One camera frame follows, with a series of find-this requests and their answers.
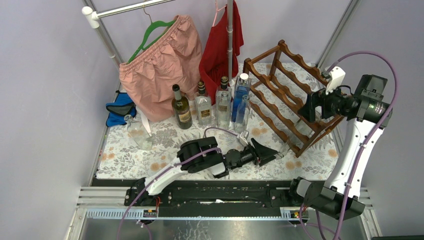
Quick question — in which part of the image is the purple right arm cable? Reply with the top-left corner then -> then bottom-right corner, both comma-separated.
298,51 -> 399,240

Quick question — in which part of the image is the blue black bag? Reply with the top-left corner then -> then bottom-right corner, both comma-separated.
105,90 -> 137,128

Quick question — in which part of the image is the floral table mat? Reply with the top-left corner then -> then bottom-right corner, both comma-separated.
95,106 -> 338,180

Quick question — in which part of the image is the wooden wine rack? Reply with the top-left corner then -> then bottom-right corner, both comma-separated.
242,39 -> 343,158

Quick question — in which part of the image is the red garment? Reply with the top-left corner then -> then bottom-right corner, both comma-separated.
198,1 -> 244,104

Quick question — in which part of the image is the clear bottle black gold cap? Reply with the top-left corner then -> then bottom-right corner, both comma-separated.
215,76 -> 233,106

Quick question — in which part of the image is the blue glass bottle silver cap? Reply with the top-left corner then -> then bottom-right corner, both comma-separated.
231,73 -> 251,122

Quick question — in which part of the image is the clear glass wine bottle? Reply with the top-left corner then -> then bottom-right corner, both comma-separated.
276,119 -> 319,158

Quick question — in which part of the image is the clear glass flask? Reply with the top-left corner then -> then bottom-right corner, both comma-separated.
124,114 -> 153,151

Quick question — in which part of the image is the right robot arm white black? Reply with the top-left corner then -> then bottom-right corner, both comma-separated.
286,74 -> 390,221

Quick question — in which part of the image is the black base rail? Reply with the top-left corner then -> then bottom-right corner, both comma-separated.
92,178 -> 321,219

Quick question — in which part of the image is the green clothes hanger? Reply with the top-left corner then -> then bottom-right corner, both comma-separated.
127,7 -> 176,64

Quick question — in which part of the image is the pink skirt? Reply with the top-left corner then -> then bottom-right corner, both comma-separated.
119,15 -> 203,122

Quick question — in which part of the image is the metal clothes rail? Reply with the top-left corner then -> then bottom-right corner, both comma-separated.
81,0 -> 181,68

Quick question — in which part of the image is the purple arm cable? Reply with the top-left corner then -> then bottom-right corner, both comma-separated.
115,127 -> 239,240
298,51 -> 399,240

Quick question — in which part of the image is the dark green wine bottle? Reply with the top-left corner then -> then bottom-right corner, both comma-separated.
171,84 -> 193,130

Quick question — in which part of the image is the pink clothes hanger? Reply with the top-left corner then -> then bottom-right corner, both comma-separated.
212,0 -> 228,27

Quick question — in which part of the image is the vertical metal pole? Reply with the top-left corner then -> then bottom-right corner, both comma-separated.
226,0 -> 233,80

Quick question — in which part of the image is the clear square liquor bottle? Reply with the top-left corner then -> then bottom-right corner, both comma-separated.
194,81 -> 212,126

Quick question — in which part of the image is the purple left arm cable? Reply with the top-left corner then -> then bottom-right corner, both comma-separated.
115,127 -> 239,240

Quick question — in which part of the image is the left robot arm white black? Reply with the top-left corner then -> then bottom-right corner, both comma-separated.
135,137 -> 278,206

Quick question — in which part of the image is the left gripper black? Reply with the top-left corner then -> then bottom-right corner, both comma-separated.
227,136 -> 274,170

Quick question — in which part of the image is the small clear bottle bluish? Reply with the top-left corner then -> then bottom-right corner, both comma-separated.
234,94 -> 251,133

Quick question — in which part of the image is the small clear glass bottle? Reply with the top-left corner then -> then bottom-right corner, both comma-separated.
217,91 -> 231,130

